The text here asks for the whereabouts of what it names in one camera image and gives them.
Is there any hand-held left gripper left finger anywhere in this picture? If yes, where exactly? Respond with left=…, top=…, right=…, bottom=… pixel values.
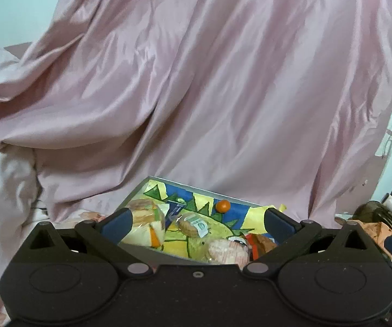
left=22, top=209, right=152, bottom=278

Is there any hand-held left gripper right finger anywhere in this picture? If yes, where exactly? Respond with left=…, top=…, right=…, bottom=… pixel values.
left=242, top=208, right=376, bottom=278

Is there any red snack packet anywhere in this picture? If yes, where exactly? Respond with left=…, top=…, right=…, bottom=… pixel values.
left=245, top=233, right=278, bottom=263

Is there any sandwich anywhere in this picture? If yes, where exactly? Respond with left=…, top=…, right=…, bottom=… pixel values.
left=121, top=199, right=169, bottom=248

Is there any grey cardboard box tray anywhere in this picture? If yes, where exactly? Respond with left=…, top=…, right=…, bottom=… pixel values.
left=117, top=176, right=287, bottom=266

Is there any dark blue snack packet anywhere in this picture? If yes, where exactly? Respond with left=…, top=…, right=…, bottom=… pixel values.
left=165, top=199, right=186, bottom=225

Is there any round rice cracker packet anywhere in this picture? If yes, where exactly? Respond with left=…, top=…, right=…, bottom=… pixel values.
left=206, top=237, right=251, bottom=266

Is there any orange paper bag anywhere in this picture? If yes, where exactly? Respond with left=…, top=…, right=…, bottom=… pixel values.
left=353, top=221, right=392, bottom=268

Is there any dark round object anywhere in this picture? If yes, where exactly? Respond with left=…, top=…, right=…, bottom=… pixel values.
left=354, top=200, right=392, bottom=227

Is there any yellow and blue patterned paper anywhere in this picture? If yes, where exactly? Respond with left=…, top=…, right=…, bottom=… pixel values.
left=121, top=179, right=287, bottom=260

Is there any pale pink quilt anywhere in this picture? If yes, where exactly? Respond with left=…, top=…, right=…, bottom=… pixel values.
left=0, top=37, right=44, bottom=314

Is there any pink satin sheet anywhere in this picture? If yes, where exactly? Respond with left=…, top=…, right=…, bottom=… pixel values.
left=0, top=0, right=392, bottom=226

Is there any white wall fixture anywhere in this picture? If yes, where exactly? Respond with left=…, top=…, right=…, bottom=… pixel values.
left=381, top=130, right=392, bottom=159

